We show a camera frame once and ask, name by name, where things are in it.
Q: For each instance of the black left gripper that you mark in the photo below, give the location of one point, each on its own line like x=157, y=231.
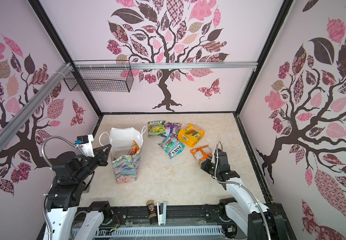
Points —
x=101, y=155

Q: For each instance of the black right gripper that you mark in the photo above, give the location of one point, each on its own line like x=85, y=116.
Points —
x=205, y=166

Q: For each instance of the small orange snack packet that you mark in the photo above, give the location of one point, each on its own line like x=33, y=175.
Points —
x=202, y=153

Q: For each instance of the floral paper bag white inside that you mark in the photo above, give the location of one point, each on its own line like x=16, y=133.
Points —
x=125, y=167

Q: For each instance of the yellow snack pack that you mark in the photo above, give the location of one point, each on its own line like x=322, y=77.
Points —
x=191, y=135

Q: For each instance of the teal Fox's candy bag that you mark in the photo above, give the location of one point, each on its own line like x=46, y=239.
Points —
x=172, y=146

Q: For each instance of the Fox's fruits oval candy bag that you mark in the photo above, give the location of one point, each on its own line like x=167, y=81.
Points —
x=130, y=152

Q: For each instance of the orange corn chips bag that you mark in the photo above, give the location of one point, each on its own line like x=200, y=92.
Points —
x=135, y=148

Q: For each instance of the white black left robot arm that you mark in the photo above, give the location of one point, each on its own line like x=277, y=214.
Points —
x=62, y=200

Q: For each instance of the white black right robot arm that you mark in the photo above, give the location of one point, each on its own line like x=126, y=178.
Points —
x=275, y=220

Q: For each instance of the purple candy bag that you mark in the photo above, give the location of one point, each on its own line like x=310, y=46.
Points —
x=172, y=128

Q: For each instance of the green yellow candy bag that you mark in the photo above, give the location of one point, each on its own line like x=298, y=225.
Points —
x=156, y=128

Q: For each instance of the right metal flexible conduit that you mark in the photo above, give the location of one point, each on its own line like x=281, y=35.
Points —
x=247, y=211

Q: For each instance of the small dark spice jar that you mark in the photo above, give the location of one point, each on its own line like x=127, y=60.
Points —
x=152, y=212

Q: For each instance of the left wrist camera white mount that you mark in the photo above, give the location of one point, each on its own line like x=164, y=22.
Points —
x=84, y=144

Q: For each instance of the white slotted cable duct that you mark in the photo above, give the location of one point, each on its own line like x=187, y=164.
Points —
x=164, y=231

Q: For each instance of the black wire basket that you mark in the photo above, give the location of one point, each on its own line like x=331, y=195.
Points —
x=112, y=76

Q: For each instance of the aluminium rail back wall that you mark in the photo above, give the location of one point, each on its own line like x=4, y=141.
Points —
x=155, y=66

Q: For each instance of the aluminium rail wall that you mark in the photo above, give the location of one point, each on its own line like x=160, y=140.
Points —
x=10, y=130
x=155, y=66

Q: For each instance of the aluminium rail left wall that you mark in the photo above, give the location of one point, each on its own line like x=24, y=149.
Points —
x=10, y=130

